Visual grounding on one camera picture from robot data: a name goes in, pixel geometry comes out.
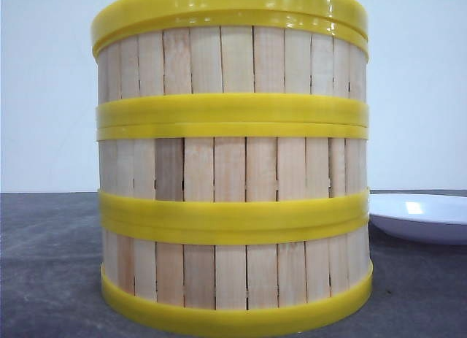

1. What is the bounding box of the bamboo steamer basket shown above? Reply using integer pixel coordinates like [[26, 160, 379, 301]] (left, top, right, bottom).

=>
[[101, 226, 373, 337], [99, 136, 368, 245], [93, 23, 368, 141]]

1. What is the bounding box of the white plate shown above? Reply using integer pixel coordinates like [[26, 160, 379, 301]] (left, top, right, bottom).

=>
[[369, 193, 466, 245]]

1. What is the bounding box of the bamboo steamer lid yellow rim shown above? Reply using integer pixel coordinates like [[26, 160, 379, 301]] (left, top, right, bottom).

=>
[[91, 0, 368, 53]]

